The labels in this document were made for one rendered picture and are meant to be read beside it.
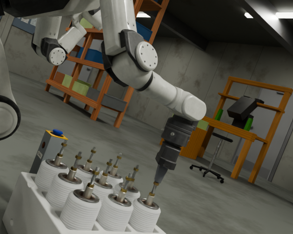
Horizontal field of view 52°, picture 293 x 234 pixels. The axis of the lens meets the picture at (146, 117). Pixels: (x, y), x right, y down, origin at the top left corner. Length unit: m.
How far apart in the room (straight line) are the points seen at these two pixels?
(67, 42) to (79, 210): 0.78
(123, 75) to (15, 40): 9.57
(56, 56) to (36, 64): 9.22
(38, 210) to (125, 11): 0.60
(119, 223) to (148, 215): 0.11
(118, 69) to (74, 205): 0.38
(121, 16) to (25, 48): 9.65
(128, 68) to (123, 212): 0.41
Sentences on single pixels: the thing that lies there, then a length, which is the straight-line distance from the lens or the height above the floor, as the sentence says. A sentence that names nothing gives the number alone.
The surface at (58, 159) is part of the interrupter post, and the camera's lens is 1.06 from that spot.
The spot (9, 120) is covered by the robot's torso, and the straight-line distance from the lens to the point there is 0.99.
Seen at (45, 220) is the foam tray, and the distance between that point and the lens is 0.90.
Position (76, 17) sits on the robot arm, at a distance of 1.42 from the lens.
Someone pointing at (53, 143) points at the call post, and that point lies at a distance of 1.20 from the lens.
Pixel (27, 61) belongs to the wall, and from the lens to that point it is 10.47.
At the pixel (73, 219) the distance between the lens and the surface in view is 0.86.
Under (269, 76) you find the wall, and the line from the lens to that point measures 8.22.
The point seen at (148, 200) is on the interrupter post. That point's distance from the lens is 1.01.
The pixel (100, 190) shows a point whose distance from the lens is 1.00.
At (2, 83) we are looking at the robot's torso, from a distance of 1.01.
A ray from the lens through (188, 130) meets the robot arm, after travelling 0.95.
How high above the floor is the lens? 0.54
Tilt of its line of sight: 2 degrees down
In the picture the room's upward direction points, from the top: 22 degrees clockwise
